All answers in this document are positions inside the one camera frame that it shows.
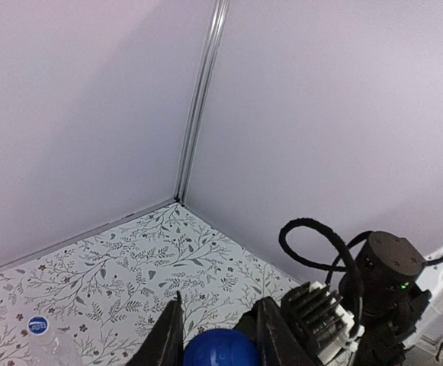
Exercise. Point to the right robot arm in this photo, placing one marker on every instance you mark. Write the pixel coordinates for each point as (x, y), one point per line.
(371, 317)

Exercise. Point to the right aluminium corner post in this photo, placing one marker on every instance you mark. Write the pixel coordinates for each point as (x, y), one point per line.
(199, 97)

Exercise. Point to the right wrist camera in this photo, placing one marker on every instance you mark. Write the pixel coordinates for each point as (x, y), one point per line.
(321, 330)

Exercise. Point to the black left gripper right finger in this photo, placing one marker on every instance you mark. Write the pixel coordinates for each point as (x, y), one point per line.
(275, 343)

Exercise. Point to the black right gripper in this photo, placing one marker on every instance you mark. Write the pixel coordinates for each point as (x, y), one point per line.
(247, 326)

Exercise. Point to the small clear bottle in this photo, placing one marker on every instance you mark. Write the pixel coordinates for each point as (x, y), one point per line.
(49, 345)

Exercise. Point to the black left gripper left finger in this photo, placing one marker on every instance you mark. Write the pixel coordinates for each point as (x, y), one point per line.
(164, 345)

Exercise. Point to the blue bottle cap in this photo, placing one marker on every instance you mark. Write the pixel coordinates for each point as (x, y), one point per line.
(221, 347)

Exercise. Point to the floral tablecloth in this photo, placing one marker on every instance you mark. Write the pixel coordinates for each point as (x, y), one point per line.
(107, 291)

